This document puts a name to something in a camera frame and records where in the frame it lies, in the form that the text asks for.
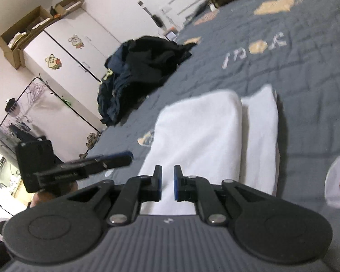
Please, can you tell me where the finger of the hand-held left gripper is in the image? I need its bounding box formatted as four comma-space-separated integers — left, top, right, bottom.
83, 157, 131, 176
95, 151, 134, 162

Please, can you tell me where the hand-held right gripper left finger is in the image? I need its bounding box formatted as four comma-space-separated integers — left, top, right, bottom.
69, 165, 163, 227

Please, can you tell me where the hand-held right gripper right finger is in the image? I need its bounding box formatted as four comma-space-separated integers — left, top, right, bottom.
173, 164, 263, 227

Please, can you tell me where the white hoodie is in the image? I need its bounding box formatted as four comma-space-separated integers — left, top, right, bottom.
138, 84, 279, 216

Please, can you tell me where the black clothes rack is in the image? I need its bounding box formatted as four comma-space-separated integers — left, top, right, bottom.
0, 76, 101, 159

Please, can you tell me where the person's left hand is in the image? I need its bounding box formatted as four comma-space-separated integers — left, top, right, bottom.
29, 182, 79, 208

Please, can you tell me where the bunch of pink hangers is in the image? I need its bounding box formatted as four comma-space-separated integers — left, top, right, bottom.
25, 81, 47, 105

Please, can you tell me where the yellow cartoon mouse sticker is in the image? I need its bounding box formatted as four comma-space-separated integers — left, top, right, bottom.
45, 55, 62, 70

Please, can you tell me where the white wardrobe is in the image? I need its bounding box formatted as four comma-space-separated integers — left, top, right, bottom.
23, 7, 122, 136

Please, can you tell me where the black garment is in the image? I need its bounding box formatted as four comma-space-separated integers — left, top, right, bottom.
120, 35, 197, 97

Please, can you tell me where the large cardboard box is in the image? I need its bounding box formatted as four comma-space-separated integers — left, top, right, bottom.
0, 5, 54, 70

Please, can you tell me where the pale cartoon mouse sticker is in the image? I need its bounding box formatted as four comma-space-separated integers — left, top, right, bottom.
67, 35, 84, 49

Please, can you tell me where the small cardboard box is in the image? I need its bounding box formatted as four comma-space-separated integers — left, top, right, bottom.
55, 0, 86, 16

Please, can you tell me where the grey printed quilt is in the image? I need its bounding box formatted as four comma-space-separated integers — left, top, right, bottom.
82, 0, 340, 272

